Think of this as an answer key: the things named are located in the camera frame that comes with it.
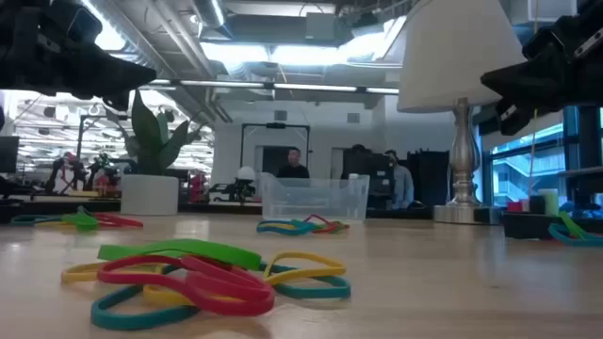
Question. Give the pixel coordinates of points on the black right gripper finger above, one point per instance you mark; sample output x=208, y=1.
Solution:
x=532, y=82
x=513, y=117

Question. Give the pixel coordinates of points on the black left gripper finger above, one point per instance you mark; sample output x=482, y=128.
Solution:
x=113, y=75
x=117, y=101

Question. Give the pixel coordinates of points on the black wide band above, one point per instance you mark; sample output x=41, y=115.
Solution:
x=523, y=228

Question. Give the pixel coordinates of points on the red rubber band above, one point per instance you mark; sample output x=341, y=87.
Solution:
x=325, y=219
x=245, y=282
x=122, y=221

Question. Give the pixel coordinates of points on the wide green rubber band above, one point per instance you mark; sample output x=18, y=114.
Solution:
x=202, y=249

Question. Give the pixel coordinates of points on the clear plastic bin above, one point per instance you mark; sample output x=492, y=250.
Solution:
x=282, y=202

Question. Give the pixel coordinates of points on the black pole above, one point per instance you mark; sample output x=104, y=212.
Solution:
x=589, y=150

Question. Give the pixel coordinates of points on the white shade silver table lamp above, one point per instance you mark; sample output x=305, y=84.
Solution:
x=452, y=56

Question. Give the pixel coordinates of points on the black red background robot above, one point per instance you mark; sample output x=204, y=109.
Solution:
x=70, y=174

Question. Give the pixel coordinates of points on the small red box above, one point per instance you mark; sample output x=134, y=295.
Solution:
x=515, y=206

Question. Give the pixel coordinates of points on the small black box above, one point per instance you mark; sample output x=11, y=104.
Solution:
x=537, y=205

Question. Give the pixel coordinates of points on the pale green cylinder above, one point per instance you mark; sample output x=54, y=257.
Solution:
x=549, y=202

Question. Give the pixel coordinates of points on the green plant in white pot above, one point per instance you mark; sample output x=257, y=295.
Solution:
x=148, y=195

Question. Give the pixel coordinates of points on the black cabinet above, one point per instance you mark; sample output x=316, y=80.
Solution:
x=367, y=174
x=428, y=179

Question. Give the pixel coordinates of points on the black monitor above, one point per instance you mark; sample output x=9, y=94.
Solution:
x=8, y=154

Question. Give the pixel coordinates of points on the red machine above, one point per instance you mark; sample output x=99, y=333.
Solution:
x=199, y=188

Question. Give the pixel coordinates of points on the person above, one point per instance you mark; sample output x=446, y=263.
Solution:
x=293, y=170
x=402, y=186

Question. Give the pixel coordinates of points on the white dome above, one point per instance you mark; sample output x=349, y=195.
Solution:
x=246, y=173

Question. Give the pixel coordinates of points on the white bottle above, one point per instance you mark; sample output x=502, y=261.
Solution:
x=353, y=177

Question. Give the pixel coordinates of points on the long ceiling light bar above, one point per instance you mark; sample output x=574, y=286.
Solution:
x=311, y=87

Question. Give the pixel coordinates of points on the black stand frame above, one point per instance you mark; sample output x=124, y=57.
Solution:
x=79, y=141

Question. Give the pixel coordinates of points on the black gantry frame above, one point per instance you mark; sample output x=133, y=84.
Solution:
x=275, y=125

